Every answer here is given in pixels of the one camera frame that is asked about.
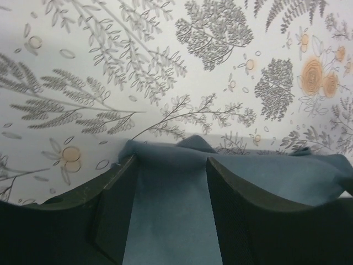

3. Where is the floral patterned table mat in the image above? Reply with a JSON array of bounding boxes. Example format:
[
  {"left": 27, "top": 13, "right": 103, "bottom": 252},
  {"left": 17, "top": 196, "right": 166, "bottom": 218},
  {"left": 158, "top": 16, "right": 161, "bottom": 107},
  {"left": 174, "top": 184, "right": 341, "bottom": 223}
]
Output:
[{"left": 1, "top": 1, "right": 352, "bottom": 205}]

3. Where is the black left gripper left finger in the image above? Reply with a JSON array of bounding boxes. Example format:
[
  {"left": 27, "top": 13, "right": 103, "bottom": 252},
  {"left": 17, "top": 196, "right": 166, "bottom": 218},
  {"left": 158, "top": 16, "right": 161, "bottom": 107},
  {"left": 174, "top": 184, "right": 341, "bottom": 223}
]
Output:
[{"left": 1, "top": 155, "right": 138, "bottom": 264}]

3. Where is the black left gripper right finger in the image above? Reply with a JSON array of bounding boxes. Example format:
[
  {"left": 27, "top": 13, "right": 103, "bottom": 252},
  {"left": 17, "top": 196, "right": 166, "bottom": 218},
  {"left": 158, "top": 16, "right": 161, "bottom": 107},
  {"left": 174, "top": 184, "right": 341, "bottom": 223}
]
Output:
[{"left": 206, "top": 158, "right": 352, "bottom": 264}]

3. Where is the dark teal t shirt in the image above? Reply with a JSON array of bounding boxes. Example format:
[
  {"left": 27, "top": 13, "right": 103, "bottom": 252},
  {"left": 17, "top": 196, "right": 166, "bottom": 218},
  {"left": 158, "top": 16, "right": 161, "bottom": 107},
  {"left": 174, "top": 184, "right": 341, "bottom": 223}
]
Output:
[{"left": 119, "top": 136, "right": 352, "bottom": 264}]

